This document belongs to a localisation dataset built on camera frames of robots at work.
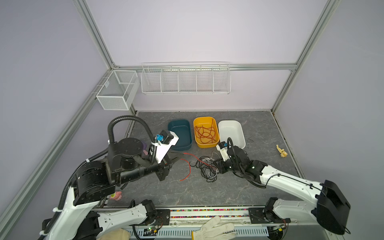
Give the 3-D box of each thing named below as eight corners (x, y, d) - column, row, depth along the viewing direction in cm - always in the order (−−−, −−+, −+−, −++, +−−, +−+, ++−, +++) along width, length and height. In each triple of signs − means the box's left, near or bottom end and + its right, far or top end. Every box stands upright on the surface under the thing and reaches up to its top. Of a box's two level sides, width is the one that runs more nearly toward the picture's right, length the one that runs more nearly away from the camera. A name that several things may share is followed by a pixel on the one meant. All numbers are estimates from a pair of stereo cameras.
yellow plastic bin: (193, 148, 101) (193, 144, 97) (194, 122, 117) (193, 116, 112) (219, 148, 101) (220, 143, 97) (216, 122, 117) (217, 116, 112)
